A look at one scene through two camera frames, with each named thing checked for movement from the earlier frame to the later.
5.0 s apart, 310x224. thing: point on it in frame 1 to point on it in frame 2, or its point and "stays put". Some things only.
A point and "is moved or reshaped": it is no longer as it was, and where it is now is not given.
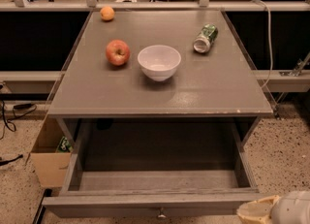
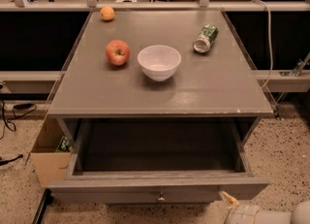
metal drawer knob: (162, 215) to (162, 198)
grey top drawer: (154, 168) is moved or reshaped
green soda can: (206, 38) stays put
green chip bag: (64, 146) stays put
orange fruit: (107, 13) stays put
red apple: (117, 52) stays put
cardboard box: (52, 166) stays put
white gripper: (292, 208) to (240, 215)
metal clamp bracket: (298, 67) stays put
